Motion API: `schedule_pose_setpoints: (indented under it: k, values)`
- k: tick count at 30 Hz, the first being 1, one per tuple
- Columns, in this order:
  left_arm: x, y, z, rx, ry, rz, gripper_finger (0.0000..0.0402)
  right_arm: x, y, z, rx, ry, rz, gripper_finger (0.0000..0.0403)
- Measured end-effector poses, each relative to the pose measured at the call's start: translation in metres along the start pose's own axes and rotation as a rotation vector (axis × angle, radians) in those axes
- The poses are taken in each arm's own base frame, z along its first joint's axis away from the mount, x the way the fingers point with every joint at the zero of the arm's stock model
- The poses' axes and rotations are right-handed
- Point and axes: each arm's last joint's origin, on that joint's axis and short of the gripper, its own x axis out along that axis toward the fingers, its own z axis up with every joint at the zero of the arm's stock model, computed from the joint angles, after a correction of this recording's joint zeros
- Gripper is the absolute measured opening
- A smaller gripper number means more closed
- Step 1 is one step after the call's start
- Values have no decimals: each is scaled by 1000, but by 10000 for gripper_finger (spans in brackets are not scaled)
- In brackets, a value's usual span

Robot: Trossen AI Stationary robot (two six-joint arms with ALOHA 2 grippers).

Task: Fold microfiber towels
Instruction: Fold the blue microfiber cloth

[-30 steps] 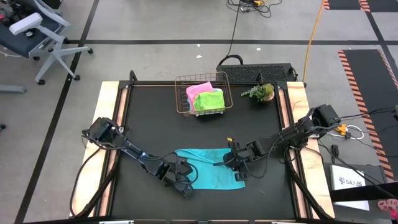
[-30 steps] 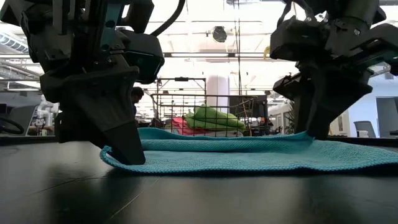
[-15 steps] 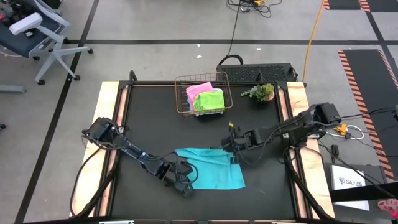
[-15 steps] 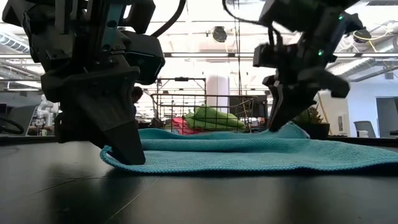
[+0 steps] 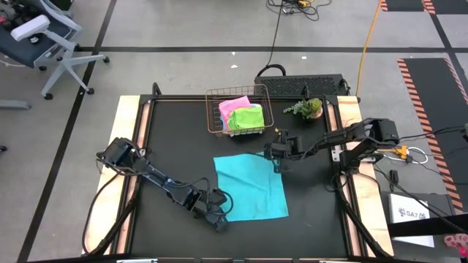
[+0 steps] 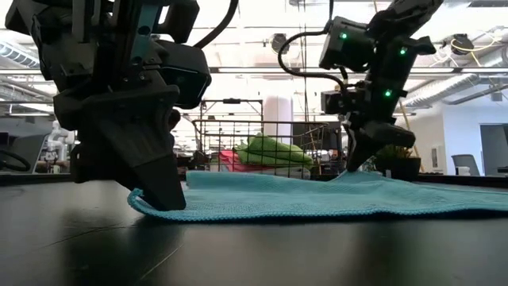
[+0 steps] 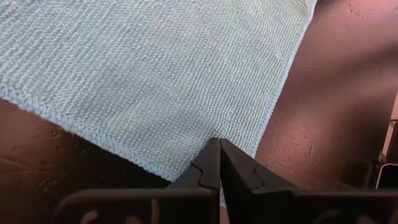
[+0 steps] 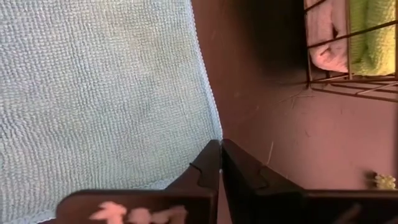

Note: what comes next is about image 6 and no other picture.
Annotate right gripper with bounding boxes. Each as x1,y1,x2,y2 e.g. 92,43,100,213
320,35,437,172

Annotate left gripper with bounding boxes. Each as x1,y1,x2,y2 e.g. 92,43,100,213
4,0,200,212

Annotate blue microfiber towel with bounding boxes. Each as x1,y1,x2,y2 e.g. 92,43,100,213
126,169,508,222

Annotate green microfiber towel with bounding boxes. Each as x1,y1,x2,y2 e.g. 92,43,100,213
233,133,314,168

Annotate gold wire basket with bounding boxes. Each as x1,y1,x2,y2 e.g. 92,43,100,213
192,119,330,180

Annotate pink microfiber towel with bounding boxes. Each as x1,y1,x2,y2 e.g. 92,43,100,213
217,149,275,172

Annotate black monitor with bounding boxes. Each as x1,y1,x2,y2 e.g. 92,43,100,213
317,126,343,152

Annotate small potted plant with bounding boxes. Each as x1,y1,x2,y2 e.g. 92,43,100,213
375,145,421,182

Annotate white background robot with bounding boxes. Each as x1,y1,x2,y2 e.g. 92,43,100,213
47,118,76,164

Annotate white round column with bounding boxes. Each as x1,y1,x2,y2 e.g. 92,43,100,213
264,94,294,138

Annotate grey machine cabinet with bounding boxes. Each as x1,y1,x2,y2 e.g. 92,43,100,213
0,118,52,174

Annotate dark grey swivel chair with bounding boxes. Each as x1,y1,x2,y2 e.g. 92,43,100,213
451,153,481,176

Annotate black ceiling device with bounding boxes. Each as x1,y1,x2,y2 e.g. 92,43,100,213
271,33,291,56
450,33,476,56

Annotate dark glass door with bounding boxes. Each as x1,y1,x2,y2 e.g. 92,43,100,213
479,123,508,176

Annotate yellow cable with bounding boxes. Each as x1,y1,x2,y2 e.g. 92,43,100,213
398,101,422,172

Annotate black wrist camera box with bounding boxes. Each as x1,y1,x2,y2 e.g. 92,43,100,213
319,15,376,73
158,39,213,110

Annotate black hanging cable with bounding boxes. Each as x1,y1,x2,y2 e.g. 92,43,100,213
299,0,310,122

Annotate silver ventilation duct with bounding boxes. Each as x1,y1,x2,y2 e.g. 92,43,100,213
404,59,508,109

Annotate black metal cart frame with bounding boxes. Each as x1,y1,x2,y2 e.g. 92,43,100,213
199,98,264,122

